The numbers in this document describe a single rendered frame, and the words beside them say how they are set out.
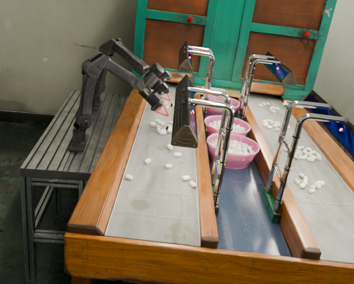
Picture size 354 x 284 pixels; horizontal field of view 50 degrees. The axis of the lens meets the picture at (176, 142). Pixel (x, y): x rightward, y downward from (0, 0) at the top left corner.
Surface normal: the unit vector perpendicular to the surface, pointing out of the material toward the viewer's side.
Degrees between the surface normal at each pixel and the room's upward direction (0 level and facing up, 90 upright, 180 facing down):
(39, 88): 90
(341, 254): 0
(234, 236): 0
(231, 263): 90
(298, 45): 90
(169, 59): 90
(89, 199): 0
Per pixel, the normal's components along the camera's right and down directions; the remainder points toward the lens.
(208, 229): 0.12, -0.91
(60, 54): 0.07, 0.40
